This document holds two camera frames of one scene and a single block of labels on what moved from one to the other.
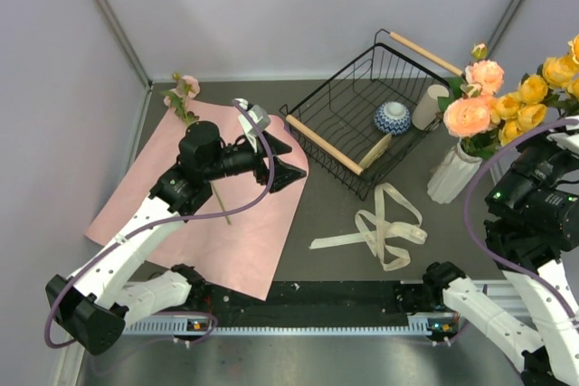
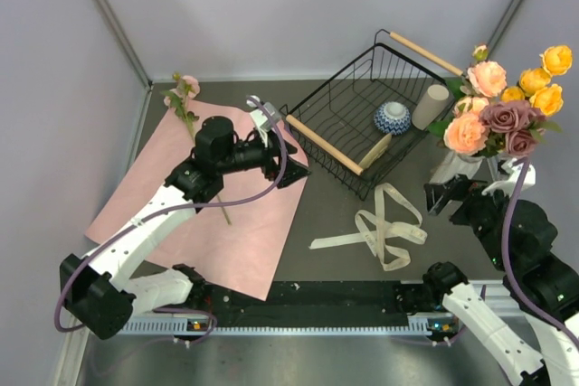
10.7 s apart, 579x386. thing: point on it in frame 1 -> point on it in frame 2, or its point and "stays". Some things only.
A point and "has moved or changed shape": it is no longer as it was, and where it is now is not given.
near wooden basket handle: (345, 160) stays
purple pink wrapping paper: (237, 241) stays
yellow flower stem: (555, 85) has moved or changed shape
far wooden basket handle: (423, 51) stays
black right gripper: (568, 161) -> (436, 194)
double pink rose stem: (472, 115) -> (466, 130)
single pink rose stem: (483, 76) stays
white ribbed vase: (452, 175) stays
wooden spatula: (376, 152) stays
